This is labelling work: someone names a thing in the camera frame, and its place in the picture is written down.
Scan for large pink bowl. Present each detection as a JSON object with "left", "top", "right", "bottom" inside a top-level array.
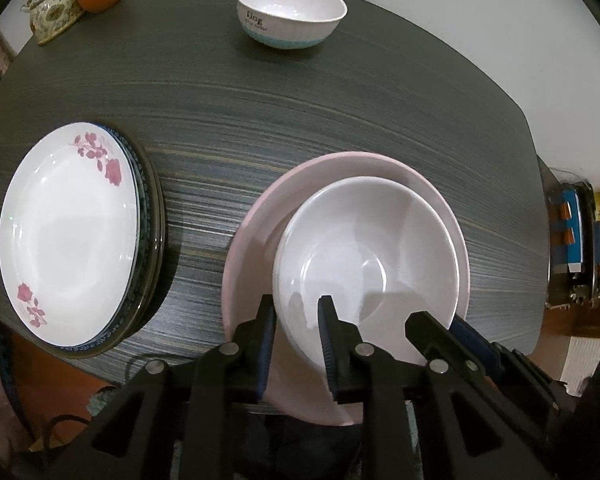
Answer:
[{"left": 221, "top": 152, "right": 470, "bottom": 426}]

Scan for white bowl pink base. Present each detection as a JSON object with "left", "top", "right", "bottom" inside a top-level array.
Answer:
[{"left": 272, "top": 177, "right": 462, "bottom": 373}]

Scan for blue floral plate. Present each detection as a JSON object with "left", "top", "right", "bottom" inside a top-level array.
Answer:
[{"left": 55, "top": 124, "right": 166, "bottom": 360}]

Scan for white plate pink flowers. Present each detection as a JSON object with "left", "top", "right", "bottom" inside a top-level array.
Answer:
[{"left": 0, "top": 122, "right": 140, "bottom": 349}]

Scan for white bowl blue base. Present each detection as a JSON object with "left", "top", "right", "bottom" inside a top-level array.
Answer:
[{"left": 236, "top": 0, "right": 348, "bottom": 50}]

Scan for cluttered side shelf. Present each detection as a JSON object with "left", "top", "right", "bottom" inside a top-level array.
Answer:
[{"left": 540, "top": 165, "right": 600, "bottom": 309}]

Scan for floral ceramic teapot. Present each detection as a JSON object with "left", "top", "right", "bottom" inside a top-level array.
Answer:
[{"left": 21, "top": 0, "right": 84, "bottom": 46}]

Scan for black cable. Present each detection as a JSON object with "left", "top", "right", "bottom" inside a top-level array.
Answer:
[{"left": 9, "top": 349, "right": 146, "bottom": 466}]

